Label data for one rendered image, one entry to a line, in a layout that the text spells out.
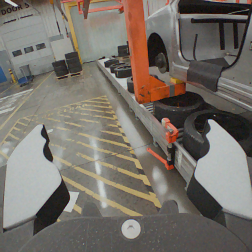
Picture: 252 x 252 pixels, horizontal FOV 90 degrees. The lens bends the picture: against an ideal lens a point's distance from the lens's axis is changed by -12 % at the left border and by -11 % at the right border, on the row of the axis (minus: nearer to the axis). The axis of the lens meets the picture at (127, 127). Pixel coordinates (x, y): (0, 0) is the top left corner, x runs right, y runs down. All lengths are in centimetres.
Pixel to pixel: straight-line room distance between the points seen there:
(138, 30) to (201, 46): 90
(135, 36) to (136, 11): 23
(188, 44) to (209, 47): 33
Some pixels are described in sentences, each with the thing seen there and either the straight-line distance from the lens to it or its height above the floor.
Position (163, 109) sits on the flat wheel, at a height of 48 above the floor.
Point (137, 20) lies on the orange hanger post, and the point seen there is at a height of 144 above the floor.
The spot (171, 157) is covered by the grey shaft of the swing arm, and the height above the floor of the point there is 23.
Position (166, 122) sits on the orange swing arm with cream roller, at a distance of 146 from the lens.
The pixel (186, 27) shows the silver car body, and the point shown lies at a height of 133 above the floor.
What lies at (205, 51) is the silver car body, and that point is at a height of 103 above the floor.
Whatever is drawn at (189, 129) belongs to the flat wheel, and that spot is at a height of 50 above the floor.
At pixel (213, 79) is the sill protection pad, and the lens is 145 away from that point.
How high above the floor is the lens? 129
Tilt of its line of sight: 33 degrees down
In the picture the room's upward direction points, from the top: 10 degrees counter-clockwise
